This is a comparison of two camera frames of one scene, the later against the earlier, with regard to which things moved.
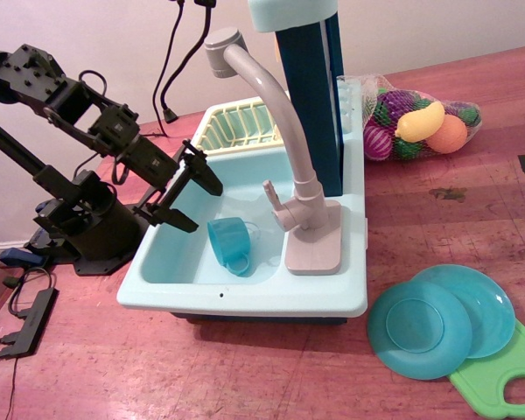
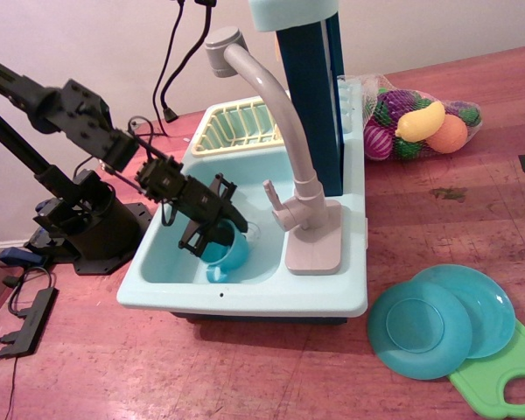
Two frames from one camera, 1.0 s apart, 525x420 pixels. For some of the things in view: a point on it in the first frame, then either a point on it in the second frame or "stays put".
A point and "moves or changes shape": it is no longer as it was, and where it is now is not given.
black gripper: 158,167 -> 202,204
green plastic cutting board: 484,378 stays put
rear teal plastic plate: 488,303 stays put
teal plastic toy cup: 231,239 moves or changes shape
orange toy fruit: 451,138 stays put
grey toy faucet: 311,225 stays put
